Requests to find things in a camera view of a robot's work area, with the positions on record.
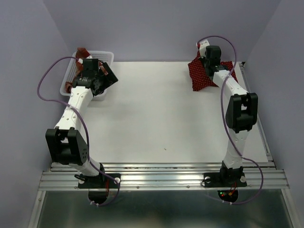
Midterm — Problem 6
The red polka dot skirt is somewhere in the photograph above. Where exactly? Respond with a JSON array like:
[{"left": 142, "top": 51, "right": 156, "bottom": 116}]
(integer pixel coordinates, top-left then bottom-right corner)
[
  {"left": 188, "top": 52, "right": 217, "bottom": 92},
  {"left": 220, "top": 61, "right": 238, "bottom": 82}
]

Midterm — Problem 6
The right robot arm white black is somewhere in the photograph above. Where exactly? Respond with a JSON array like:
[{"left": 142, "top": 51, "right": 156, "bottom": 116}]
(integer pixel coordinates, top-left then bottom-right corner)
[{"left": 199, "top": 44, "right": 258, "bottom": 188}]

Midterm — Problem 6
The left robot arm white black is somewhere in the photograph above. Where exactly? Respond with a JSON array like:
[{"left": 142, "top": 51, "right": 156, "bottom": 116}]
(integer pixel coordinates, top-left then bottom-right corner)
[{"left": 46, "top": 58, "right": 118, "bottom": 188}]

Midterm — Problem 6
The red patterned skirt in basket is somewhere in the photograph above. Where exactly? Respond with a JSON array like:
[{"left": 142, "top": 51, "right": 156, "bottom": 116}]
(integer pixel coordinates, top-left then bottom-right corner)
[{"left": 65, "top": 47, "right": 108, "bottom": 94}]

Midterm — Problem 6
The white plastic basket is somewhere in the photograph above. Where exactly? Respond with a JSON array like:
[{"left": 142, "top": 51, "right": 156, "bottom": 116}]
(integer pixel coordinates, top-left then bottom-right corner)
[{"left": 59, "top": 50, "right": 114, "bottom": 96}]

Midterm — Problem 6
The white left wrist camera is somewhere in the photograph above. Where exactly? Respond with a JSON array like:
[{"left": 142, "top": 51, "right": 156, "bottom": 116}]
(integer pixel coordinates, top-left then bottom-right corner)
[{"left": 75, "top": 56, "right": 94, "bottom": 68}]

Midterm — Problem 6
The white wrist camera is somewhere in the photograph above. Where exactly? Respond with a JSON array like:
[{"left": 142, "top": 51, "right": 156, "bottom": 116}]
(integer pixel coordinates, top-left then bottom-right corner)
[
  {"left": 75, "top": 56, "right": 94, "bottom": 68},
  {"left": 197, "top": 39, "right": 210, "bottom": 58}
]

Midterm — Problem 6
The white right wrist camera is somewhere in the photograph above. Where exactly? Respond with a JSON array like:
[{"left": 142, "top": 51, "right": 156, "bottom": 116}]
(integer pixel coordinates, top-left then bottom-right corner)
[{"left": 197, "top": 39, "right": 210, "bottom": 58}]

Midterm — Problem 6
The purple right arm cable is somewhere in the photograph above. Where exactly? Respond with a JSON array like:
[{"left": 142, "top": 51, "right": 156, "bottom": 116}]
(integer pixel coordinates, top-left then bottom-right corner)
[{"left": 198, "top": 36, "right": 264, "bottom": 207}]

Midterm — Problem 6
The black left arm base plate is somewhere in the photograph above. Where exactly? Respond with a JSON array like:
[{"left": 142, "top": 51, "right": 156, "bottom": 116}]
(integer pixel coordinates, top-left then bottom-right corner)
[{"left": 74, "top": 173, "right": 121, "bottom": 190}]

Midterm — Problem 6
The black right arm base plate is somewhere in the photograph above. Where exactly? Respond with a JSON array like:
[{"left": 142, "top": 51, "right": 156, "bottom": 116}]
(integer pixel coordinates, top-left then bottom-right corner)
[{"left": 201, "top": 172, "right": 247, "bottom": 189}]

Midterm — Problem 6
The aluminium rail frame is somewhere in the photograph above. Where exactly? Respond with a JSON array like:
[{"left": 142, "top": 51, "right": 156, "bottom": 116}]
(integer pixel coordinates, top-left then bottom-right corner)
[{"left": 29, "top": 62, "right": 302, "bottom": 228}]

